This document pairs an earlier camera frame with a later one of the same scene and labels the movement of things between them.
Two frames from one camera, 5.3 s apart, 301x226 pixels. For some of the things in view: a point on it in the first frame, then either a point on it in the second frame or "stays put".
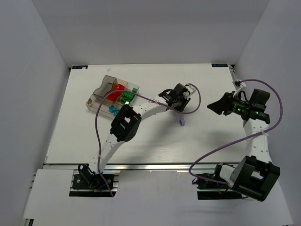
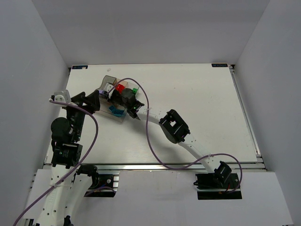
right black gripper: (227, 103) → (116, 98)
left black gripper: (167, 97) → (76, 102)
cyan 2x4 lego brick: (115, 111) stays put
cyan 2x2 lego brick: (111, 108) stays put
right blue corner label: (219, 65) stays put
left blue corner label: (81, 67) stays put
